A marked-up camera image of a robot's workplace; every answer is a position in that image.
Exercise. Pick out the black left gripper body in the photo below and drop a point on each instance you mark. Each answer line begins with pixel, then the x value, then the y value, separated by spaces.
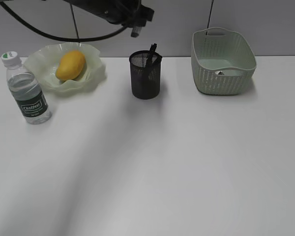
pixel 138 18

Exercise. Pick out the black marker pen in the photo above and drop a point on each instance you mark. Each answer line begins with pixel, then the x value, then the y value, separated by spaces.
pixel 152 50
pixel 147 69
pixel 156 62

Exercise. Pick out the yellow mango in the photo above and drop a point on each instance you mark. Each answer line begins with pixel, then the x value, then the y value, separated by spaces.
pixel 70 66

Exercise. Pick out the clear water bottle green label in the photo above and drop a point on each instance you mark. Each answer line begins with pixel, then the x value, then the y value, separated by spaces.
pixel 25 89

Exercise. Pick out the grey eraser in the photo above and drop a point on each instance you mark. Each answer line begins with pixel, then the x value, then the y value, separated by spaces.
pixel 136 30

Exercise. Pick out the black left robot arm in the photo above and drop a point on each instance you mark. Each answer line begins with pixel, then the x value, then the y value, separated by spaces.
pixel 117 12

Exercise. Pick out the black mesh pen holder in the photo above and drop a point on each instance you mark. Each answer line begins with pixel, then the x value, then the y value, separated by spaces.
pixel 149 88

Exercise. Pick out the green plastic woven basket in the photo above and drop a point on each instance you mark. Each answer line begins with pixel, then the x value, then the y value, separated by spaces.
pixel 222 61

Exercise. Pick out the pale green wavy plate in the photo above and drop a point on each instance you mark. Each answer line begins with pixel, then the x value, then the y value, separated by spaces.
pixel 44 63

